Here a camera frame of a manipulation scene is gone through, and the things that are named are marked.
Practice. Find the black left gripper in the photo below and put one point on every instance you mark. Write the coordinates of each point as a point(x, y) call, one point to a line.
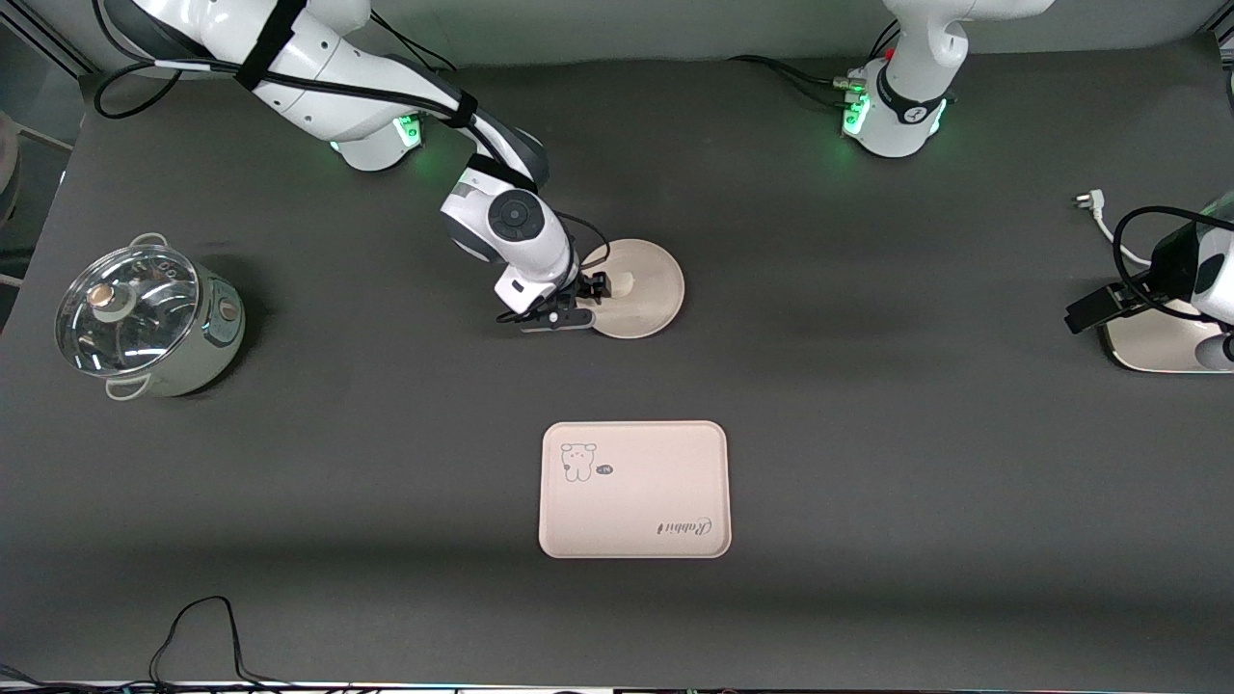
point(1165, 268)

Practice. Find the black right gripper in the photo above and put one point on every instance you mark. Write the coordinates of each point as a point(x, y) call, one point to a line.
point(582, 287)

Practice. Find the round beige plate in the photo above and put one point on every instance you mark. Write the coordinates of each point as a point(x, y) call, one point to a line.
point(651, 299)

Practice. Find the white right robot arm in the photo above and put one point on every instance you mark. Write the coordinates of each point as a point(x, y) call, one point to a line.
point(318, 58)

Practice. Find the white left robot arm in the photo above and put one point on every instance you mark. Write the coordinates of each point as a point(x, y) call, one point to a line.
point(911, 116)

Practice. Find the beige rectangular rabbit tray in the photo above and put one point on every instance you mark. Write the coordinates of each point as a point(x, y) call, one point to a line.
point(636, 501)

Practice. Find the white toaster appliance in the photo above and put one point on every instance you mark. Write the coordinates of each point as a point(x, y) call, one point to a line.
point(1147, 349)

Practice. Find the steel pot with glass lid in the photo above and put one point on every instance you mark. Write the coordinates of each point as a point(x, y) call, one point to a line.
point(217, 347)

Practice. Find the glass pot lid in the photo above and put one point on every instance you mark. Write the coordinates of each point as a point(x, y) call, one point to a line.
point(125, 313)

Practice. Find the aluminium frame bar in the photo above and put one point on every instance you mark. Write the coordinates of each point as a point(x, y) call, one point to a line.
point(43, 40)

